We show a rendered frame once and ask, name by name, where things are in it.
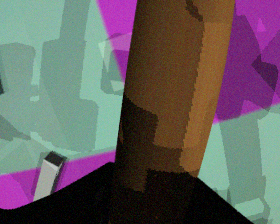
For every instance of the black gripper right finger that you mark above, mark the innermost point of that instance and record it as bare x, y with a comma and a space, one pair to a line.
207, 207

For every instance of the brown cylinder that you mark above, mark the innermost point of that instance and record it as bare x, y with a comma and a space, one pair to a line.
174, 72

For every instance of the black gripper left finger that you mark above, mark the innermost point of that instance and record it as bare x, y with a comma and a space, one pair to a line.
86, 201

